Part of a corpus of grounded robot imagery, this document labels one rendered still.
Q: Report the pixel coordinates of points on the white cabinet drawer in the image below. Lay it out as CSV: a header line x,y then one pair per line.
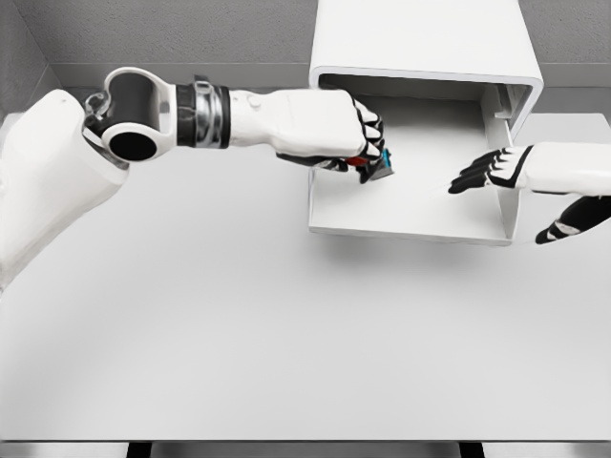
x,y
420,191

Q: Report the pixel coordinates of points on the white tabletop storage cabinet shell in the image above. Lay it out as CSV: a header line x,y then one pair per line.
x,y
420,38

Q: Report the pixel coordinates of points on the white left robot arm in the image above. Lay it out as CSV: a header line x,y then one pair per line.
x,y
48,157

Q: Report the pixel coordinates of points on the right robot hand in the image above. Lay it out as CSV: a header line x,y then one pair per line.
x,y
563,167

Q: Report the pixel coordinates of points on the grey load switch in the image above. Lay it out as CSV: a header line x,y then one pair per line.
x,y
385,167

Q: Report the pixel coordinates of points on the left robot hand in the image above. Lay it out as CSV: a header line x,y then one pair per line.
x,y
324,119

